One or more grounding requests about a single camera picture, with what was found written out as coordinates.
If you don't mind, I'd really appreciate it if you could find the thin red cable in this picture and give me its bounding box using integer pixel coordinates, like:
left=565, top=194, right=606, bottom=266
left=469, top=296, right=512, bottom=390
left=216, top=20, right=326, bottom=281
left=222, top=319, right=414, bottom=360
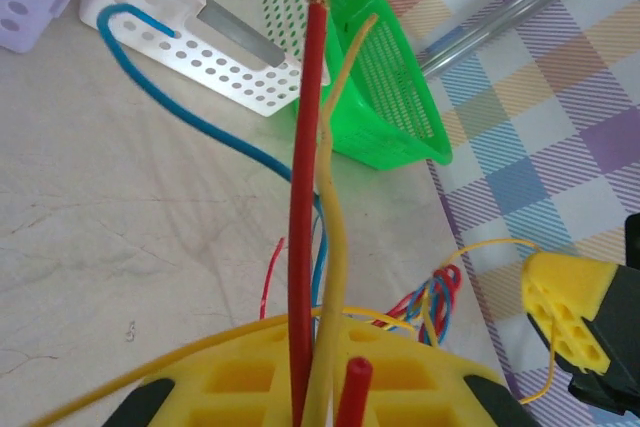
left=258, top=236, right=462, bottom=348
left=287, top=0, right=374, bottom=427

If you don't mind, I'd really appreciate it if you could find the aluminium frame post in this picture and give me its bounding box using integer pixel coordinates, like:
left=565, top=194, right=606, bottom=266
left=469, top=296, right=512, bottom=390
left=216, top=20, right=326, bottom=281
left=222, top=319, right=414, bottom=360
left=419, top=0, right=636, bottom=79

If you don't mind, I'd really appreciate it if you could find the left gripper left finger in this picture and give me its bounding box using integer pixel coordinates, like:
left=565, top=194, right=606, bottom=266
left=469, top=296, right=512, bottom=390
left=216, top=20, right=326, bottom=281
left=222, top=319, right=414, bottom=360
left=102, top=316, right=296, bottom=427

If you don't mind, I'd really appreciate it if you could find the green plastic mesh basket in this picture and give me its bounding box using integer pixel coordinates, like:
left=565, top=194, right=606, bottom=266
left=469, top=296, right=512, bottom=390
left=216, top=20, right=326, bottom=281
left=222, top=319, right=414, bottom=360
left=294, top=0, right=454, bottom=172

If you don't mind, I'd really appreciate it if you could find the white perforated plastic basket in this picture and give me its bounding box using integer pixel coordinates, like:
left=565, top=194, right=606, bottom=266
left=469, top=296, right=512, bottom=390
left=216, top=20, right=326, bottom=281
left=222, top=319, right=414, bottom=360
left=78, top=0, right=331, bottom=118

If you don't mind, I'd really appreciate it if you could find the thin yellow cable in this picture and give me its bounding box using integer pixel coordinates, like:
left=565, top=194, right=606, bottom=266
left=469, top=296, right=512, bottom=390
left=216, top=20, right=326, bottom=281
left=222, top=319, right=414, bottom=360
left=304, top=13, right=380, bottom=427
left=27, top=238, right=557, bottom=427

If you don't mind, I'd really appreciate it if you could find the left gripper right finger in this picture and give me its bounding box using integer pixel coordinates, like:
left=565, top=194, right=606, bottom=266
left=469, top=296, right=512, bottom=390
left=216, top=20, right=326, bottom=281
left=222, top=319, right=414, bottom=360
left=332, top=319, right=541, bottom=427

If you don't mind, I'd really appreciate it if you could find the thin blue cable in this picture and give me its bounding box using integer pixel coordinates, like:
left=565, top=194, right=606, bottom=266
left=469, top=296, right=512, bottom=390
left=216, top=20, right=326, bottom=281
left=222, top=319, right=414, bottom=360
left=97, top=3, right=329, bottom=311
left=389, top=271, right=454, bottom=343

